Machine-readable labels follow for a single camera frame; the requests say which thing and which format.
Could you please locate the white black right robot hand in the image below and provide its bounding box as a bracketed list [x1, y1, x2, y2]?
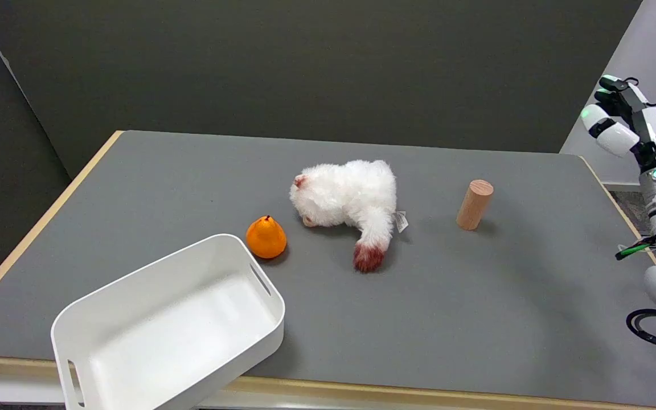
[581, 75, 656, 168]

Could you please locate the white fluffy plush toy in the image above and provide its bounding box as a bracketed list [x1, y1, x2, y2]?
[289, 159, 409, 273]

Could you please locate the orange toy pear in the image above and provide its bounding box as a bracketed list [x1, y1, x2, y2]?
[246, 215, 288, 260]

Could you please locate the wooden cylinder block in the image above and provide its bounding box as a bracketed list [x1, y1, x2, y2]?
[456, 179, 494, 231]

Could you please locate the grey table mat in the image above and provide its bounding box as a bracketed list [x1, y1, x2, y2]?
[0, 130, 656, 409]

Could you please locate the white plastic bin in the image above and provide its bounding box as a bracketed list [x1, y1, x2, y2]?
[51, 233, 286, 410]

